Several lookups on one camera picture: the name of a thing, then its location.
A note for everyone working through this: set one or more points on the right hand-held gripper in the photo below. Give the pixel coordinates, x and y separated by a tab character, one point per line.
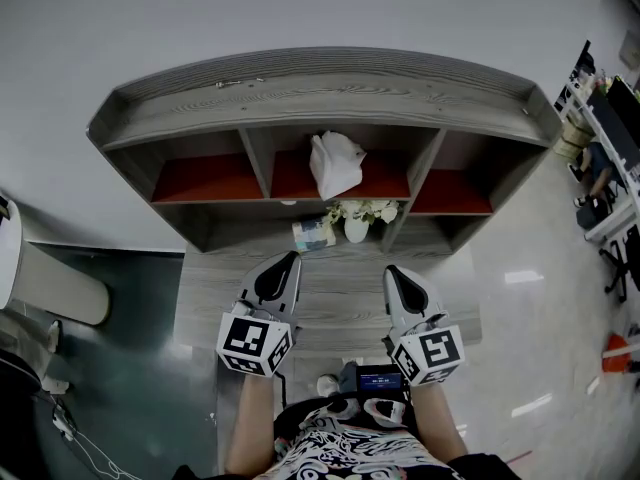
435	350

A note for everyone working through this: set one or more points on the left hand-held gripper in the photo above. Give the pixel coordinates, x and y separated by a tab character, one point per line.
247	340

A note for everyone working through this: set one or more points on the white tissues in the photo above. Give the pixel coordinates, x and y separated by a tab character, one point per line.
335	165

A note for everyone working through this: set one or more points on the person's left forearm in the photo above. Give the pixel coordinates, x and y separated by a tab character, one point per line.
250	428

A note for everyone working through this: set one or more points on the person's right forearm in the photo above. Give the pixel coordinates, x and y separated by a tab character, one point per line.
440	423

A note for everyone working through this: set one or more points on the grey wooden shelf desk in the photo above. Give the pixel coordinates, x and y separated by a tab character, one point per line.
350	105

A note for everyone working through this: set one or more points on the white office desk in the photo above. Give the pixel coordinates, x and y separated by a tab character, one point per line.
607	223

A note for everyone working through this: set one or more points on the large black computer monitor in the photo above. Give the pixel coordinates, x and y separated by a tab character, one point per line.
615	123

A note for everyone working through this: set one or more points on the small printed box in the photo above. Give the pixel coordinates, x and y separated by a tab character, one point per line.
314	235

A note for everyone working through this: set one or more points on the black device with screen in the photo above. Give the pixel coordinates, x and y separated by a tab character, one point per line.
382	380

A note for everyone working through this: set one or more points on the white vase with flowers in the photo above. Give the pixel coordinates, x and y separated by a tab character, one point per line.
357	225

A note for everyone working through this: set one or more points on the person's white shoe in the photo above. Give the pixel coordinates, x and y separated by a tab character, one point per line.
328	385

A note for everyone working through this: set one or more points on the black patterned shirt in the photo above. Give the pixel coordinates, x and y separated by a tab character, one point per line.
345	448

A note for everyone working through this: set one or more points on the dark green floor mat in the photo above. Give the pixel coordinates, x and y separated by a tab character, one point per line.
135	358

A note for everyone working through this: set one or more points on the black office chair base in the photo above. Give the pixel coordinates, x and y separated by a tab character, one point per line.
620	263

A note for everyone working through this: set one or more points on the beige padded cylinder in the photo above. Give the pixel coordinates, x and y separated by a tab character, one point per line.
65	285

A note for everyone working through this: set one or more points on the orange traffic cone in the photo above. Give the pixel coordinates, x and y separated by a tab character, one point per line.
617	353

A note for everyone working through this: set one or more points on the stacked cardboard boxes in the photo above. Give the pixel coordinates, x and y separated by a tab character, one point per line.
572	140

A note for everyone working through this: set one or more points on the crumpled white paper scrap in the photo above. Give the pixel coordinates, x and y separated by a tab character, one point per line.
54	335
56	385

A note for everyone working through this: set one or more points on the white round panel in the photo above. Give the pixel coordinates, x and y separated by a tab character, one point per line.
7	258

